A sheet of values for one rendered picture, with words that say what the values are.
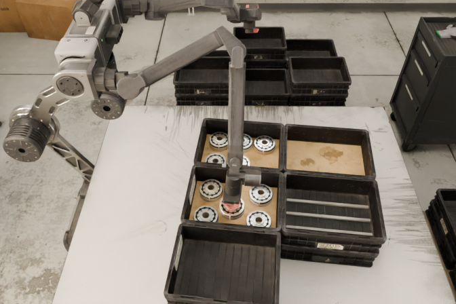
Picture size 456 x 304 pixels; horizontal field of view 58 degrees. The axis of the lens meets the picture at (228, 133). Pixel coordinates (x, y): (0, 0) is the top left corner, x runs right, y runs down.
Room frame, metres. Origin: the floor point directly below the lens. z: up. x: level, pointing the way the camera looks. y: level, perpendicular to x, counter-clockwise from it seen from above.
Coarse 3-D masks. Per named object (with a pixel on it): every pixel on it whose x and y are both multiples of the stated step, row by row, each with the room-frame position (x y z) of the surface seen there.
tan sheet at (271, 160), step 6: (252, 138) 1.42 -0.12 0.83; (252, 144) 1.38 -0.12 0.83; (276, 144) 1.38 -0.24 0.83; (204, 150) 1.35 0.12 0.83; (210, 150) 1.35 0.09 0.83; (252, 150) 1.34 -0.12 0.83; (276, 150) 1.34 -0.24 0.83; (204, 156) 1.31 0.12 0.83; (246, 156) 1.30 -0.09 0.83; (252, 156) 1.30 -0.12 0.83; (258, 156) 1.30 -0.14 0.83; (264, 156) 1.30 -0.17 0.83; (270, 156) 1.30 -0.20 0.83; (276, 156) 1.30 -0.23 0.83; (252, 162) 1.26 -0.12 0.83; (258, 162) 1.26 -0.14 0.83; (264, 162) 1.26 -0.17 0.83; (270, 162) 1.26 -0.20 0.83; (276, 162) 1.26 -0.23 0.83
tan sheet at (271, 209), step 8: (200, 184) 1.14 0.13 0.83; (224, 184) 1.14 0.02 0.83; (248, 192) 1.09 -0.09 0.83; (200, 200) 1.05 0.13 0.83; (248, 200) 1.05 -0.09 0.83; (272, 200) 1.05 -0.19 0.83; (192, 208) 1.01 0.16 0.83; (216, 208) 1.01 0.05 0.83; (248, 208) 1.00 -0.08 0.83; (256, 208) 1.00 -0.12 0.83; (264, 208) 1.00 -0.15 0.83; (272, 208) 1.00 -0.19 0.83; (192, 216) 0.97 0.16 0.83; (272, 216) 0.96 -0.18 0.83; (240, 224) 0.93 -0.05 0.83; (272, 224) 0.93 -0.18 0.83
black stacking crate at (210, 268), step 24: (192, 240) 0.86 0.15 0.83; (216, 240) 0.85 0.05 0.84; (240, 240) 0.84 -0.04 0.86; (264, 240) 0.82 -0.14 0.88; (192, 264) 0.75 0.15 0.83; (216, 264) 0.75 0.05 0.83; (240, 264) 0.75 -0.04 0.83; (264, 264) 0.75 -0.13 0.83; (192, 288) 0.66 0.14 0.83; (216, 288) 0.65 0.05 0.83; (240, 288) 0.65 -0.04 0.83; (264, 288) 0.65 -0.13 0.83
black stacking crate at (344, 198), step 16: (288, 176) 1.11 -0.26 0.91; (304, 176) 1.10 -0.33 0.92; (288, 192) 1.09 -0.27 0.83; (304, 192) 1.09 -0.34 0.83; (320, 192) 1.09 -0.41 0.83; (336, 192) 1.08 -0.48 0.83; (352, 192) 1.07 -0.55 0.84; (368, 192) 1.06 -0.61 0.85; (288, 208) 1.00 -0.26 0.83; (304, 208) 1.00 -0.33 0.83; (320, 208) 1.00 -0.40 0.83; (336, 208) 1.00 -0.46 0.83; (352, 208) 1.00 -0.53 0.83; (368, 208) 1.00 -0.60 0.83; (288, 224) 0.92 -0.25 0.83; (304, 224) 0.92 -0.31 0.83; (320, 224) 0.92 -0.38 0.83; (336, 224) 0.92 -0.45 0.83; (352, 224) 0.92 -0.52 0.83; (368, 224) 0.92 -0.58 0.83; (288, 240) 0.84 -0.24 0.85; (304, 240) 0.82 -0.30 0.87; (320, 240) 0.82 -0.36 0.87; (336, 240) 0.81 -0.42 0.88
